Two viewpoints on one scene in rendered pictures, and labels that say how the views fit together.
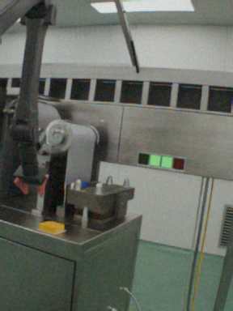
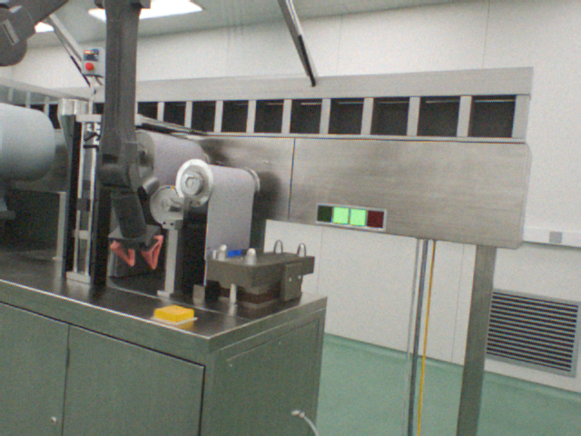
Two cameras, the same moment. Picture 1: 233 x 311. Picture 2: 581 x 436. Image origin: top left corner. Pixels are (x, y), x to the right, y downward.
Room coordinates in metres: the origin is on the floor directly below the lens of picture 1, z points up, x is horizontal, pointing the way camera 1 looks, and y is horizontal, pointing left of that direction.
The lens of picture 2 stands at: (0.02, -0.19, 1.25)
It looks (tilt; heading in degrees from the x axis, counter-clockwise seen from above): 3 degrees down; 5
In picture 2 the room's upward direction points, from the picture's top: 5 degrees clockwise
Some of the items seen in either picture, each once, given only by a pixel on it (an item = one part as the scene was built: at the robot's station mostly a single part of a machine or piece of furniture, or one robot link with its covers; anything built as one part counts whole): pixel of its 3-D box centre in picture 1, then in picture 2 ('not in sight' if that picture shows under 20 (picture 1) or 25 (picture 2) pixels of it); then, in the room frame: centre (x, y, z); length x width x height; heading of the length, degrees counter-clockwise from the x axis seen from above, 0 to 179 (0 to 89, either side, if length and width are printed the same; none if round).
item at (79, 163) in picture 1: (79, 168); (230, 228); (1.57, 0.16, 1.11); 0.23 x 0.01 x 0.18; 157
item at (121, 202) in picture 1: (122, 205); (291, 282); (1.54, -0.06, 0.96); 0.10 x 0.03 x 0.11; 157
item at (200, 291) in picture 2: (76, 206); (226, 286); (1.57, 0.16, 0.92); 0.28 x 0.04 x 0.04; 157
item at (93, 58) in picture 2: not in sight; (93, 62); (1.73, 0.75, 1.66); 0.07 x 0.07 x 0.10; 3
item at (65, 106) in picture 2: not in sight; (77, 110); (1.87, 0.88, 1.50); 0.14 x 0.14 x 0.06
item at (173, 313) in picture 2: (51, 227); (174, 313); (1.21, 0.20, 0.91); 0.07 x 0.07 x 0.02; 67
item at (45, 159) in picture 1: (43, 179); (172, 245); (1.46, 0.31, 1.05); 0.06 x 0.05 x 0.31; 157
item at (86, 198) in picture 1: (103, 194); (265, 266); (1.56, 0.03, 1.00); 0.40 x 0.16 x 0.06; 157
